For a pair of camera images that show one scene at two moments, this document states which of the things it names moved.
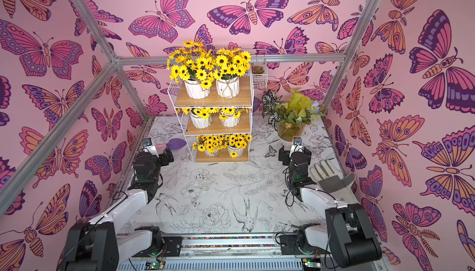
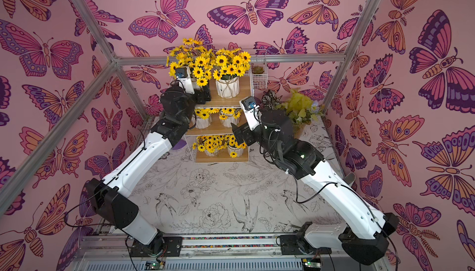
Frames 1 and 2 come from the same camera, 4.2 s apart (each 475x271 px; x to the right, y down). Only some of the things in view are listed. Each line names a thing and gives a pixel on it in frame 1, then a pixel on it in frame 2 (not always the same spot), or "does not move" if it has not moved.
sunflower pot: x=193 y=65 does not move
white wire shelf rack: x=218 y=129 does not move
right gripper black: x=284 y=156 to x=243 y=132
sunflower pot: x=229 y=116 does not move
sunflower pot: x=231 y=64 does not move
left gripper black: x=164 y=161 to x=205 y=94
